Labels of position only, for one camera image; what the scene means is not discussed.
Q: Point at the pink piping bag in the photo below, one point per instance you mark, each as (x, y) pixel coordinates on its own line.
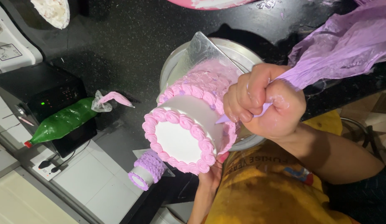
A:
(116, 98)

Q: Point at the white appliance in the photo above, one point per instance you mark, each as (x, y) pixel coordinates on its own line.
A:
(12, 46)

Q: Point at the black power plug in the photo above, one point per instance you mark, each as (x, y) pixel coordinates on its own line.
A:
(44, 164)
(56, 169)

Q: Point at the small purple rosette cake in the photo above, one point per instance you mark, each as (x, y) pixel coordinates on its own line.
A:
(149, 166)

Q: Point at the pink mixing bowl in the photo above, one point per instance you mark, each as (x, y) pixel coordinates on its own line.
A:
(211, 3)

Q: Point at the metal cake turntable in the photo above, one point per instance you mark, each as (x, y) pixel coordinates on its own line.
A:
(244, 54)

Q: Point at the person's left hand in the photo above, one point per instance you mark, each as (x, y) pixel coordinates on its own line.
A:
(210, 177)

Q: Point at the person's dark clothing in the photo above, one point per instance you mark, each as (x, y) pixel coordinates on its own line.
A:
(364, 199)

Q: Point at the large silver cake board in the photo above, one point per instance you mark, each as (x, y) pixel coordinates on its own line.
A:
(202, 49)

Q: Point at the person's right hand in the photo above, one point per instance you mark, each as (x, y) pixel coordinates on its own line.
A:
(283, 115)

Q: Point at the white wall socket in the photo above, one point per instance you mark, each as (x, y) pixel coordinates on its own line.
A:
(45, 172)

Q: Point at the green plastic bottle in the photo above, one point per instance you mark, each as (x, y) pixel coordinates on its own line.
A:
(63, 123)

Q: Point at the purple piping bag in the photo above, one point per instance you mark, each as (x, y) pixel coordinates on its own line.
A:
(336, 53)

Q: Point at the black metal stool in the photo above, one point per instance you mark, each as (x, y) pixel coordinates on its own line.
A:
(364, 133)

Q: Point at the black countertop appliance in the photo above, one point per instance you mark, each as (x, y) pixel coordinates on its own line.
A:
(43, 84)

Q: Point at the pink rosette cake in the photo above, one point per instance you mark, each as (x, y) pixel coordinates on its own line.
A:
(180, 137)

